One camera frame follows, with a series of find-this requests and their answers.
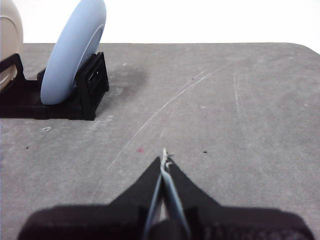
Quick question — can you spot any blue plate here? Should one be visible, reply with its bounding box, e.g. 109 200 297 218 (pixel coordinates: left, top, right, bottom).
40 0 107 106

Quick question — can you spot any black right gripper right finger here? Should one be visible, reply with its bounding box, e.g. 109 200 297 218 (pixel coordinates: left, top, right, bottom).
163 156 315 240

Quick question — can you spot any beige plate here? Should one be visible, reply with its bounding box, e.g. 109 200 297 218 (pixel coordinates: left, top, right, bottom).
0 0 24 92

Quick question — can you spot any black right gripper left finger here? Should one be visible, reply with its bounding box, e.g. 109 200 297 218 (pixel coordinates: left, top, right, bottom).
16 156 163 240

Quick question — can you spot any black plate rack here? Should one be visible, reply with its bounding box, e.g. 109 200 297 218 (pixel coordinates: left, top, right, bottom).
0 51 111 122

